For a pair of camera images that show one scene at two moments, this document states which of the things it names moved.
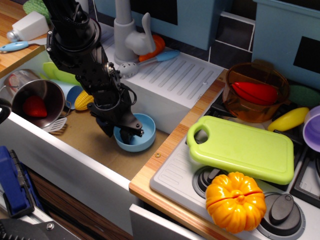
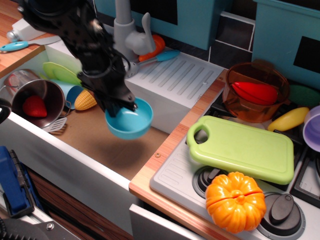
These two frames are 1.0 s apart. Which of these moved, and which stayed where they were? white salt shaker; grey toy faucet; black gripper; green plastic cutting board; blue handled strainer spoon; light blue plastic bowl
Moved: black gripper; light blue plastic bowl
Stayed: green plastic cutting board; grey toy faucet; white salt shaker; blue handled strainer spoon
